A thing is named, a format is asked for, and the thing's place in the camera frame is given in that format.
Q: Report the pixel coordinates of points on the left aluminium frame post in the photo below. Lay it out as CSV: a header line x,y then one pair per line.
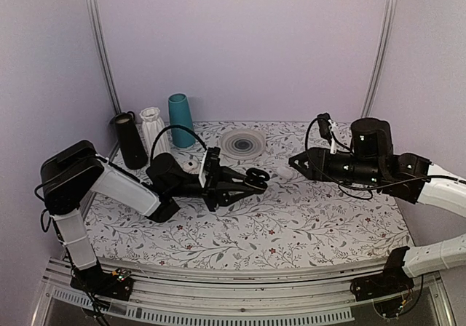
x,y
97,29

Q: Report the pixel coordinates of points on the black earbud charging case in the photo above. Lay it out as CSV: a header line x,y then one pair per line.
x,y
256,178

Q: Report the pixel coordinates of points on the black cylinder vase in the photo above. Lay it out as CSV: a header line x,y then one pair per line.
x,y
133,152

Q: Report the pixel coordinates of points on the aluminium frame post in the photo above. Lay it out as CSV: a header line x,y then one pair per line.
x,y
97,29
376,73

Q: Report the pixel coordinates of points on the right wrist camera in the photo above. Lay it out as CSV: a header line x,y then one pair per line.
x,y
326,125

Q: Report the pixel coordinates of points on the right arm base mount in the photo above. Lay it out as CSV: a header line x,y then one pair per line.
x,y
390,292

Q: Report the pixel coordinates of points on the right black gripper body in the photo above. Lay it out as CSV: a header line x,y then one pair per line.
x,y
320,154

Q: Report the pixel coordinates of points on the spiral patterned plate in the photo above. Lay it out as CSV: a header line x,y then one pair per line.
x,y
243,144

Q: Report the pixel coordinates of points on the right aluminium frame post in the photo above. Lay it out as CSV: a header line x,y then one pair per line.
x,y
376,73

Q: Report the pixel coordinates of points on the white oval earbud case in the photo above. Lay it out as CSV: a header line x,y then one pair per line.
x,y
285,172

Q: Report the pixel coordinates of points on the aluminium front rail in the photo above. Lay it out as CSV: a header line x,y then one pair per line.
x,y
172,296

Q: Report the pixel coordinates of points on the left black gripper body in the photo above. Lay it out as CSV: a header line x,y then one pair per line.
x,y
210,193

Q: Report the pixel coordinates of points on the floral tablecloth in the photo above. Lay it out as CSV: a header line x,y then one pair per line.
x,y
296,223

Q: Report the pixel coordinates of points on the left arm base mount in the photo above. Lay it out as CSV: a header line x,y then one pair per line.
x,y
97,282

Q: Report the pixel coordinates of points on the teal vase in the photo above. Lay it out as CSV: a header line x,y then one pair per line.
x,y
180,114

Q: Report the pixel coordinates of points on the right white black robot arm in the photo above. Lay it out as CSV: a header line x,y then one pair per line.
x,y
369,164

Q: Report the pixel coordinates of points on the white ribbed vase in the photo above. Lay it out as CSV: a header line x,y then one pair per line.
x,y
152,125

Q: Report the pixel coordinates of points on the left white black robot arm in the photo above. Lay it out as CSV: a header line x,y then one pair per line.
x,y
67,177

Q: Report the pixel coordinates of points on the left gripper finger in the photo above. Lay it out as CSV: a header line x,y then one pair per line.
x,y
230,177
229,194

